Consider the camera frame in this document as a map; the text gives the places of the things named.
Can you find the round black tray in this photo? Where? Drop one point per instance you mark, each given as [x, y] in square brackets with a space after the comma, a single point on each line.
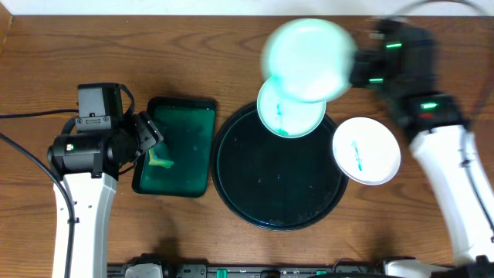
[273, 182]

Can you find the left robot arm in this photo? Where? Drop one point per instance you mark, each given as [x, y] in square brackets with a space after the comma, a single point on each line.
[87, 166]

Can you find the green sponge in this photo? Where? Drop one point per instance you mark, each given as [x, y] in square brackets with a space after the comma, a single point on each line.
[155, 161]

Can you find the rectangular black sponge tray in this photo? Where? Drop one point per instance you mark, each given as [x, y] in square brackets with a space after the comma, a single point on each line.
[187, 126]

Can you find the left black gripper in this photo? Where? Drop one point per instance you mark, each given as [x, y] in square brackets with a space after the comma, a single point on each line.
[146, 132]

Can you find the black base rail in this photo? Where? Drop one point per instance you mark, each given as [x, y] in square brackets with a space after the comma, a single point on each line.
[152, 265]

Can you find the mint plate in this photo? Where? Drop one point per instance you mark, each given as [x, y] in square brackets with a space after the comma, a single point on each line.
[285, 117]
[309, 60]

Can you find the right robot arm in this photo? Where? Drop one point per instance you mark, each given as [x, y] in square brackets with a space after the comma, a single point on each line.
[402, 72]

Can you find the white plate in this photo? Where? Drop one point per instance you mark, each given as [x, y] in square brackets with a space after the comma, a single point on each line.
[366, 151]

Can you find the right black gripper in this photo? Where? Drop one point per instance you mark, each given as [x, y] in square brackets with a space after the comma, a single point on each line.
[358, 59]

